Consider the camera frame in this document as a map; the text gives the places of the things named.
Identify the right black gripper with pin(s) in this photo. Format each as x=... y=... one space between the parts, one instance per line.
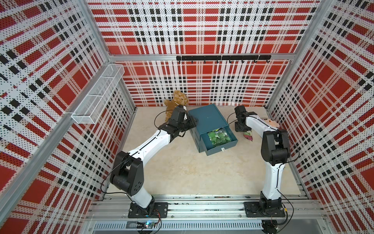
x=238 y=129

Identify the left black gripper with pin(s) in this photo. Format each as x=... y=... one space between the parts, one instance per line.
x=192 y=124

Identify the green white seed bag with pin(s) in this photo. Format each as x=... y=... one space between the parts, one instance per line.
x=248 y=135

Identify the teal drawer cabinet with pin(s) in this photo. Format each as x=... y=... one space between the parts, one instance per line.
x=208 y=118

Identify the dark green seed bag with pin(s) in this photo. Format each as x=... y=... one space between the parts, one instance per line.
x=219 y=137

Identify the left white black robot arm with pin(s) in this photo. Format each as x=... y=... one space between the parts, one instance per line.
x=128 y=171

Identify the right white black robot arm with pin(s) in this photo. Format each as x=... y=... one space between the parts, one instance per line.
x=275 y=151

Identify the brown teddy bear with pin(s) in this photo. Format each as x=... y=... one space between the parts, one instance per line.
x=179 y=98

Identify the pink plush doll blue body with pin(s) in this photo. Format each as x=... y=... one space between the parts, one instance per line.
x=270 y=121

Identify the green circuit board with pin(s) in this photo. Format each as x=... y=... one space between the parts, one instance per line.
x=146 y=225

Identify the black hook rail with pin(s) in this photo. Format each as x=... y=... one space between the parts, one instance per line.
x=224 y=57

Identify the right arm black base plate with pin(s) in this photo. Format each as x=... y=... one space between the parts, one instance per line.
x=255 y=209

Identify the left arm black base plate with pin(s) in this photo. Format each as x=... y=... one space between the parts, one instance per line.
x=155 y=209

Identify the white wire mesh basket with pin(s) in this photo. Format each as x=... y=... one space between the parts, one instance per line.
x=92 y=106

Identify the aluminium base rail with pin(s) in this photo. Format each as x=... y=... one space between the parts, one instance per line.
x=193 y=214

